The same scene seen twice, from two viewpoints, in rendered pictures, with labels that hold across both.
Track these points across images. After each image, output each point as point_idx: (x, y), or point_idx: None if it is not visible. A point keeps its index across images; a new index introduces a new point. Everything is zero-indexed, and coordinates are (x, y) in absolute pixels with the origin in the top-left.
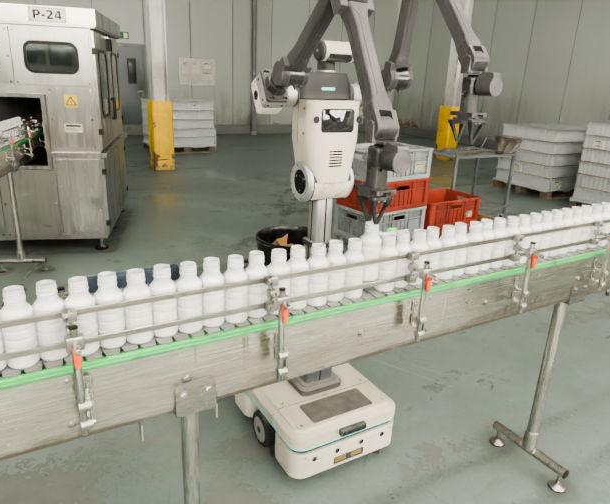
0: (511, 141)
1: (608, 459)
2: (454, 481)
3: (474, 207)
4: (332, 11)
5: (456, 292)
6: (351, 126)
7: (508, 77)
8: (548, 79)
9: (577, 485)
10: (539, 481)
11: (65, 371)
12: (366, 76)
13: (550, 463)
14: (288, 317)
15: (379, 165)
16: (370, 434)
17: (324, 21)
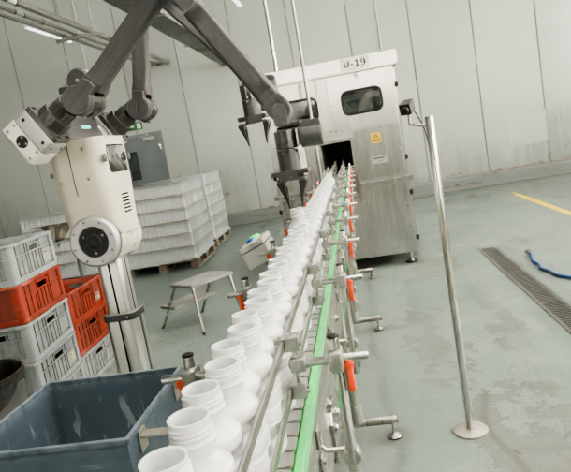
0: (63, 226)
1: (390, 400)
2: None
3: (98, 287)
4: (153, 18)
5: (335, 266)
6: (126, 163)
7: None
8: (19, 175)
9: (401, 426)
10: (383, 441)
11: (311, 427)
12: (250, 66)
13: (383, 419)
14: (321, 311)
15: (295, 145)
16: None
17: (144, 29)
